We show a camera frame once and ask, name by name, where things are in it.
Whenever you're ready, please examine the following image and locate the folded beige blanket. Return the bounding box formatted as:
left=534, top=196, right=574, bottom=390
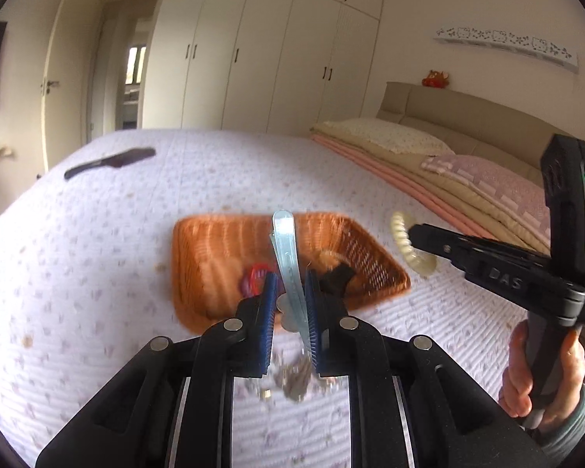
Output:
left=309, top=124, right=553, bottom=255

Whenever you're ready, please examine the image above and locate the cream spiral hair tie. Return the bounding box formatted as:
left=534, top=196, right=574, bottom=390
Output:
left=390, top=211, right=438, bottom=277

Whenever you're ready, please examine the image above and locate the person's right hand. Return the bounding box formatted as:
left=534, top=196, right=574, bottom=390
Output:
left=498, top=324, right=585, bottom=434

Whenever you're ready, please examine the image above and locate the beige padded headboard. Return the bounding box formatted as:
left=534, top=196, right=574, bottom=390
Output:
left=375, top=81, right=585, bottom=191

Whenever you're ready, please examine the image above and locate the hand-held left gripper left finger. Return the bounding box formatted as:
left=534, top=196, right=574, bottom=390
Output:
left=36, top=272, right=280, bottom=468

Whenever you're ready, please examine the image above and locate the pile of silver jewelry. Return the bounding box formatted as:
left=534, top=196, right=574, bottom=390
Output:
left=246, top=350, right=343, bottom=403

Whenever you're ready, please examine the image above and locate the white patterned wall shelf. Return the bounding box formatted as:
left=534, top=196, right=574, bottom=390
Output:
left=434, top=27, right=580, bottom=73

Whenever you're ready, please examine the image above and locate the white wardrobe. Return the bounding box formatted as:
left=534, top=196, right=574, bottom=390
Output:
left=141, top=0, right=386, bottom=136

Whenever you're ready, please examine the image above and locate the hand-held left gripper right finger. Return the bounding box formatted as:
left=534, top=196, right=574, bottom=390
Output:
left=305, top=270, right=553, bottom=468

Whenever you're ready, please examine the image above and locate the orange wicker basket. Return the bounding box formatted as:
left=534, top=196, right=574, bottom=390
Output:
left=172, top=211, right=413, bottom=335

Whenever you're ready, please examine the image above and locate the tan fuzzy hair tie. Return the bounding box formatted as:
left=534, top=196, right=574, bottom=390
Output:
left=317, top=248, right=353, bottom=270

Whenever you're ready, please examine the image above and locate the red hair tie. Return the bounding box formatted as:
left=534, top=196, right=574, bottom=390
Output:
left=239, top=262, right=274, bottom=298

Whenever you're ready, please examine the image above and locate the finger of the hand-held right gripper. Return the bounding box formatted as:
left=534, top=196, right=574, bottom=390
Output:
left=411, top=223, right=475, bottom=275

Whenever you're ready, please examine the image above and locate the folded pink blanket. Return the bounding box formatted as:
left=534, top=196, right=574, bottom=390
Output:
left=312, top=135, right=499, bottom=243

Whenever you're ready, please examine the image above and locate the purple patterned pillow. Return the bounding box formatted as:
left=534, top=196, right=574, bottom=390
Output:
left=422, top=153, right=553, bottom=250

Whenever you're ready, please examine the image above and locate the person's right forearm grey sleeve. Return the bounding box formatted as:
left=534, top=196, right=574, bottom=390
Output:
left=535, top=384, right=585, bottom=465

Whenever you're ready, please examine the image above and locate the white door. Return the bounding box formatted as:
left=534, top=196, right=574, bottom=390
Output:
left=39, top=0, right=112, bottom=176

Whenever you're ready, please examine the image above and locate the red plush toy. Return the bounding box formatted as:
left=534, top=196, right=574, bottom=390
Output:
left=422, top=71, right=452, bottom=90

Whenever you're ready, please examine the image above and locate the white floral pillow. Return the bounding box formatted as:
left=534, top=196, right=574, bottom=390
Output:
left=322, top=118, right=456, bottom=155

